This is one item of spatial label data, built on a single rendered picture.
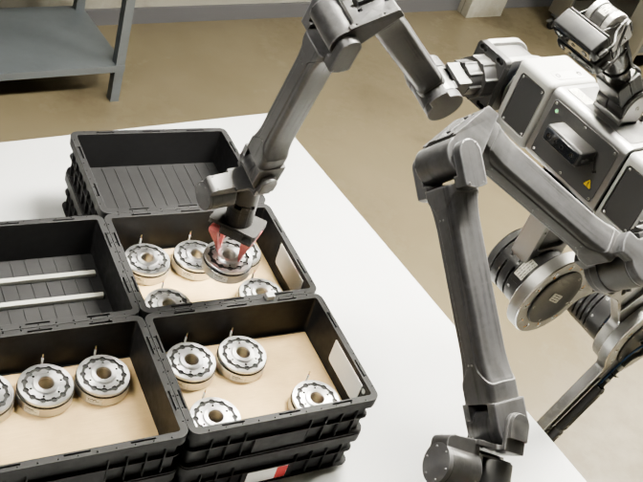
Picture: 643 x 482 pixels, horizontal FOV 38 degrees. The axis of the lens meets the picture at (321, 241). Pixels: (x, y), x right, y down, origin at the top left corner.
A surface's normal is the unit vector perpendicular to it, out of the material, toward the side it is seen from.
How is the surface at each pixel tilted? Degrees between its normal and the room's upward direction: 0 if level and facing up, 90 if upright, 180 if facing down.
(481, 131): 39
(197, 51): 0
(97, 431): 0
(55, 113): 0
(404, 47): 104
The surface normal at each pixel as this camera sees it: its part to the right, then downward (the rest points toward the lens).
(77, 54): 0.27, -0.74
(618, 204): -0.81, 0.17
